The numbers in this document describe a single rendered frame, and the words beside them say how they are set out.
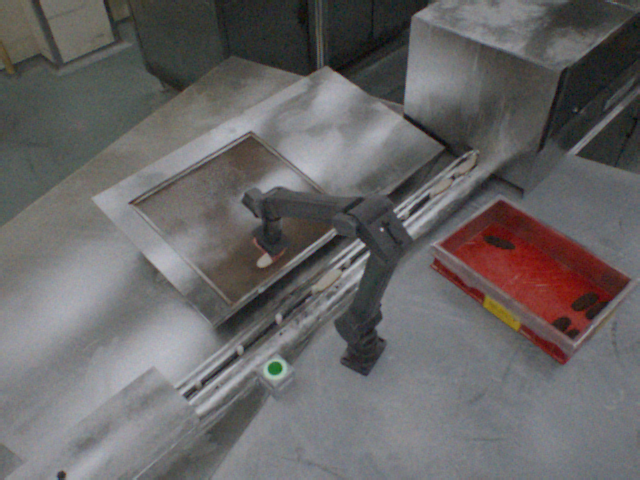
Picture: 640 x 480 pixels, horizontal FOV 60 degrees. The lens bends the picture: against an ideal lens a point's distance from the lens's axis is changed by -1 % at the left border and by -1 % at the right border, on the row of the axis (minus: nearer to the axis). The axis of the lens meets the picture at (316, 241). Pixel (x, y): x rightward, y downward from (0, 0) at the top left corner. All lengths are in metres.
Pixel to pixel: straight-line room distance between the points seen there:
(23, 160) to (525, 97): 3.09
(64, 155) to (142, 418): 2.69
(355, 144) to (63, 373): 1.17
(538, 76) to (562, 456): 1.02
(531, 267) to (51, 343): 1.42
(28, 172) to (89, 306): 2.17
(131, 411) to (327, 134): 1.13
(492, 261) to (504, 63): 0.59
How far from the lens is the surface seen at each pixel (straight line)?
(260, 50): 3.41
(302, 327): 1.53
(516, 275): 1.76
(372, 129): 2.06
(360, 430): 1.43
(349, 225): 1.10
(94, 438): 1.43
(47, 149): 4.00
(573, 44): 1.88
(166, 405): 1.41
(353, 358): 1.50
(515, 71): 1.81
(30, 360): 1.75
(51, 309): 1.83
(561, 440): 1.51
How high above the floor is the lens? 2.13
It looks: 47 degrees down
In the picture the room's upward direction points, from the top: 4 degrees counter-clockwise
